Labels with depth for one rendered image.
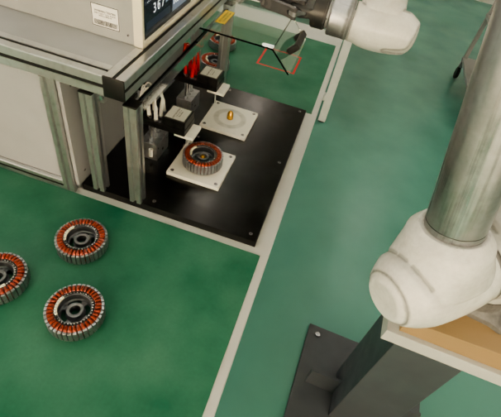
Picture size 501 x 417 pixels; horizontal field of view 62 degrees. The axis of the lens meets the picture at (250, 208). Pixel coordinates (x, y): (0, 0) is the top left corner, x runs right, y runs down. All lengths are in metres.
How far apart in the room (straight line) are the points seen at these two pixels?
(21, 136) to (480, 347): 1.14
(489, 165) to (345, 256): 1.49
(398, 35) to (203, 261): 0.69
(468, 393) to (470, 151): 1.46
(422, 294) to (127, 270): 0.61
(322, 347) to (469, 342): 0.86
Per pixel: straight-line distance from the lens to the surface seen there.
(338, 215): 2.28
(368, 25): 1.07
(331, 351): 1.80
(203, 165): 1.12
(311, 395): 1.70
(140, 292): 0.95
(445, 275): 0.76
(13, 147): 1.20
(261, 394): 1.68
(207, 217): 1.05
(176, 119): 1.09
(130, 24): 0.96
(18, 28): 1.05
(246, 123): 1.35
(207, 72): 1.30
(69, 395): 0.87
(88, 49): 0.96
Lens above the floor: 1.56
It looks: 46 degrees down
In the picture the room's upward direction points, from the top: 13 degrees clockwise
